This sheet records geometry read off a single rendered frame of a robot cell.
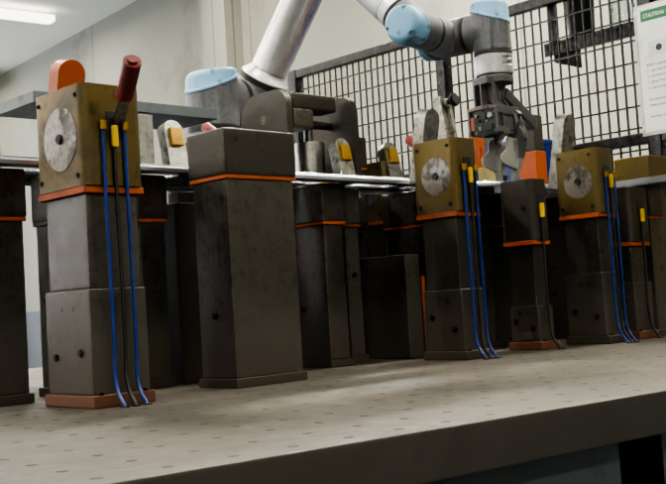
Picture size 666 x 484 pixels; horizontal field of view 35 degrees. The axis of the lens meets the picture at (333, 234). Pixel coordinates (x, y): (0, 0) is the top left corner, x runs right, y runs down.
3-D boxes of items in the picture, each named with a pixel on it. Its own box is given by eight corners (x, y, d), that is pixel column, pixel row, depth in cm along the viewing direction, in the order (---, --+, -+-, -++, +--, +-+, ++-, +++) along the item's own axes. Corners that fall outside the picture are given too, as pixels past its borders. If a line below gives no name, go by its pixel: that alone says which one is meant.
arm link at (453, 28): (402, 19, 213) (451, 7, 207) (430, 29, 222) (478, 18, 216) (405, 58, 213) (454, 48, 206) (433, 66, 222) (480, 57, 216)
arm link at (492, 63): (490, 61, 215) (522, 54, 209) (492, 84, 215) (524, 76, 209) (466, 59, 210) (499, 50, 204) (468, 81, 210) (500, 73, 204)
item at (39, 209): (57, 398, 136) (48, 173, 137) (39, 397, 139) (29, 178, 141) (92, 394, 139) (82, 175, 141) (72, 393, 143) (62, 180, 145)
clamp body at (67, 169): (106, 414, 113) (90, 75, 115) (42, 410, 123) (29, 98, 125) (172, 405, 119) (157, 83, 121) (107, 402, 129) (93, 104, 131)
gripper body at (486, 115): (468, 140, 208) (463, 79, 209) (496, 142, 214) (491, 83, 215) (499, 134, 203) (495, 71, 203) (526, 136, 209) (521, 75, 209)
